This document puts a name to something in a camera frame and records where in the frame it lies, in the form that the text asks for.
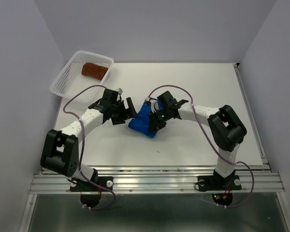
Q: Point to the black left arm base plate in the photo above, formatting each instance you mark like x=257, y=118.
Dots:
x=77, y=185

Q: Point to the white plastic basket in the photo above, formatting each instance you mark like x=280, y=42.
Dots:
x=70, y=80

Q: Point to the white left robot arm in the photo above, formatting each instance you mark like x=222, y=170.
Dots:
x=63, y=149

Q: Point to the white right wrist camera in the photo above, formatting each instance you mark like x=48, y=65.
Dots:
x=150, y=101

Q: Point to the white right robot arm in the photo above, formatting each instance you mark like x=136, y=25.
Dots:
x=221, y=126

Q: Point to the brown towel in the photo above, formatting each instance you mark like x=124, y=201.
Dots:
x=94, y=70

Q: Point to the blue towel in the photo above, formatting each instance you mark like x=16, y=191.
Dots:
x=141, y=124

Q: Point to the aluminium rail frame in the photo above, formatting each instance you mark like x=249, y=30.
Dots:
x=153, y=200

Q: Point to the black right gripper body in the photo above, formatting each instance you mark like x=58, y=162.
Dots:
x=159, y=117

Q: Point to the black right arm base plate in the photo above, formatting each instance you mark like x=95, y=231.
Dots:
x=207, y=182

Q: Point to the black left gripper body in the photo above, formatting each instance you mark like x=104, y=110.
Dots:
x=119, y=113

